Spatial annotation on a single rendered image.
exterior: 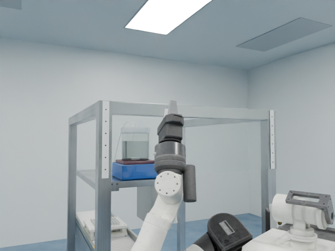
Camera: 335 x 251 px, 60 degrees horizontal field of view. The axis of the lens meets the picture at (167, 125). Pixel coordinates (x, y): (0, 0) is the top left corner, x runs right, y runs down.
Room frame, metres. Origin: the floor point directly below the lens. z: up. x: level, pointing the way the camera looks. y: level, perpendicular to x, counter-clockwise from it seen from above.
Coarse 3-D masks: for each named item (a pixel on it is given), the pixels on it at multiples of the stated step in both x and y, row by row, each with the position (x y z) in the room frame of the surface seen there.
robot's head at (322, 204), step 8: (296, 192) 0.67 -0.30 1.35; (304, 192) 0.66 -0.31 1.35; (288, 200) 0.66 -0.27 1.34; (296, 200) 0.65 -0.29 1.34; (304, 200) 0.64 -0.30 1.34; (320, 200) 0.63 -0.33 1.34; (328, 200) 0.62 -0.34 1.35; (320, 208) 0.63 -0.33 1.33; (328, 208) 0.62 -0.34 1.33; (320, 216) 0.62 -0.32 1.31; (328, 216) 0.62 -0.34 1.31; (320, 224) 0.63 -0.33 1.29; (328, 224) 0.64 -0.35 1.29
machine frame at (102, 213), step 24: (72, 120) 2.09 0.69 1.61; (96, 120) 1.31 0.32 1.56; (72, 144) 2.27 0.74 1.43; (96, 144) 1.30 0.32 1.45; (72, 168) 2.28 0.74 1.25; (96, 168) 1.30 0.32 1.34; (72, 192) 2.28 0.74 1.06; (96, 192) 1.29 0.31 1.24; (264, 192) 1.71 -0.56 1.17; (72, 216) 2.28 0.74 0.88; (96, 216) 1.29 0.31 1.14; (264, 216) 1.71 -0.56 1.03; (72, 240) 2.28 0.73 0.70; (96, 240) 1.28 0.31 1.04
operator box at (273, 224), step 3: (270, 204) 1.67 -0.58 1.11; (270, 207) 1.66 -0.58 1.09; (270, 210) 1.66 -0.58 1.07; (270, 213) 1.67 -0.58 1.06; (270, 216) 1.67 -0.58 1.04; (270, 219) 1.67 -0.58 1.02; (273, 219) 1.65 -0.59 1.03; (270, 222) 1.67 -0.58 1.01; (273, 222) 1.65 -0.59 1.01; (276, 222) 1.63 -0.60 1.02; (270, 225) 1.67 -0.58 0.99; (273, 225) 1.65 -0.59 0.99; (276, 225) 1.63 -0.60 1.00; (279, 225) 1.63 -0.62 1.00; (270, 228) 1.67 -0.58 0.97
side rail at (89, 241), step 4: (76, 216) 2.30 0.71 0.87; (76, 220) 2.24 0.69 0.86; (80, 224) 2.09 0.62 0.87; (80, 228) 2.06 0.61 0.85; (84, 228) 2.00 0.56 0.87; (84, 232) 1.91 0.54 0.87; (84, 236) 1.91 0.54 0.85; (88, 236) 1.83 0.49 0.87; (88, 240) 1.78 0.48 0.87; (88, 244) 1.78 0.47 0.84; (92, 244) 1.70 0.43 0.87; (92, 248) 1.66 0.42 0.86
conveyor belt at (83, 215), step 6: (78, 216) 2.44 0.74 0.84; (84, 216) 2.44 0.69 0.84; (90, 216) 2.44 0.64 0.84; (114, 240) 1.87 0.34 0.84; (120, 240) 1.87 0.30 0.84; (126, 240) 1.87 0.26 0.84; (132, 240) 1.87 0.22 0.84; (114, 246) 1.77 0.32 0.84; (120, 246) 1.77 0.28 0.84; (126, 246) 1.77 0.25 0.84; (132, 246) 1.77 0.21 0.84
